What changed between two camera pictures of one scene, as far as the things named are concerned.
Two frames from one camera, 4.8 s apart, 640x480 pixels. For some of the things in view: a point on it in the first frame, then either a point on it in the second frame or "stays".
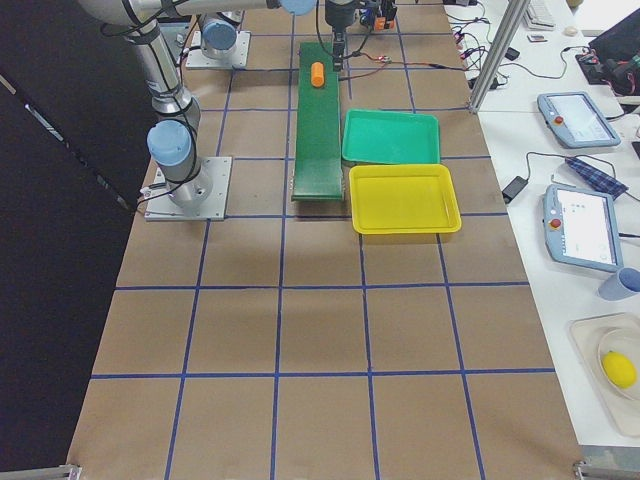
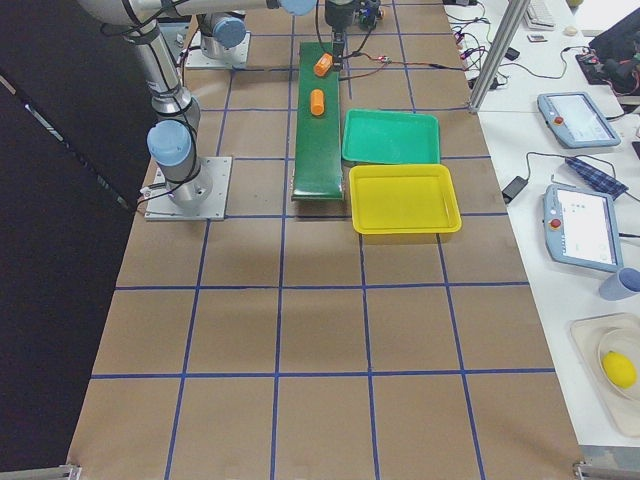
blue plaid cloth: (611, 186) stays
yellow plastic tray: (402, 198) stays
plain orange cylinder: (317, 74) -> (317, 102)
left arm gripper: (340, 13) stays
